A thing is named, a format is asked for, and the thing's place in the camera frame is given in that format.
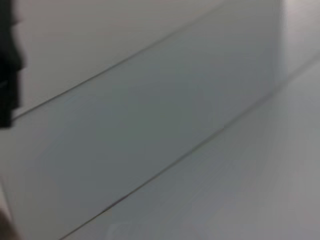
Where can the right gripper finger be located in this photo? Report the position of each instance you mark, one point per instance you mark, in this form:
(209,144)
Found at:
(8,62)

